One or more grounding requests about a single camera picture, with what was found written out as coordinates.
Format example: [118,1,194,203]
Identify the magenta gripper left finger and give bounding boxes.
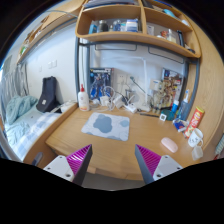
[66,145,92,186]

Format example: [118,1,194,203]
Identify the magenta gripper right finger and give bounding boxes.
[135,144,161,184]

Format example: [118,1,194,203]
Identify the pink computer mouse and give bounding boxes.
[161,137,178,153]

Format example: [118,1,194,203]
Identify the grey blue mouse pad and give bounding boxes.
[81,112,130,141]

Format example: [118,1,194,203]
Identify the small white clock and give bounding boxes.
[159,114,167,121]

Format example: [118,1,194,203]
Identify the small clear cup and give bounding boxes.
[192,146,203,160]

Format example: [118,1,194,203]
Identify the white mug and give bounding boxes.
[188,128,203,147]

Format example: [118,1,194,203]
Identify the bed with checkered sheet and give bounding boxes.
[5,101,75,160]

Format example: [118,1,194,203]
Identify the white power strip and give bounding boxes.
[124,104,137,114]

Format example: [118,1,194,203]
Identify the blue spray bottle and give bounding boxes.
[178,89,189,120]

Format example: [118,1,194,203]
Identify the white bottle red cap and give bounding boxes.
[78,87,90,111]

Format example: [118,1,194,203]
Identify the black backpack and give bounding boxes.
[36,76,59,112]

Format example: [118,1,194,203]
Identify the red chips can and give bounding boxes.
[184,107,204,138]

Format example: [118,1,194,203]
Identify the colourful figure poster box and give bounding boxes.
[161,69,184,108]

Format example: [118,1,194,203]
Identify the teal blanket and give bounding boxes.
[6,95,37,124]

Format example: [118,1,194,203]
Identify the blue robot model box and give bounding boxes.
[89,68,114,100]

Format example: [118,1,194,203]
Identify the wooden wall shelf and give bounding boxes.
[75,0,201,58]

